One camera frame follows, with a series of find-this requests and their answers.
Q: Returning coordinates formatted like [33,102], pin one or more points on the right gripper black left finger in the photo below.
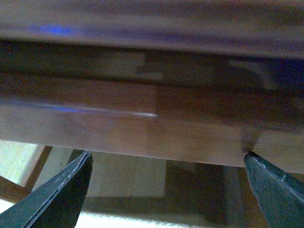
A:
[55,204]

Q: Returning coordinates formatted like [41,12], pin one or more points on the brown wooden chair frame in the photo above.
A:
[13,192]

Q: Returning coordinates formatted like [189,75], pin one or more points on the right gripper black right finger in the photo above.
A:
[280,196]

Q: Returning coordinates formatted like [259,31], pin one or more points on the wooden desk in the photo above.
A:
[189,80]

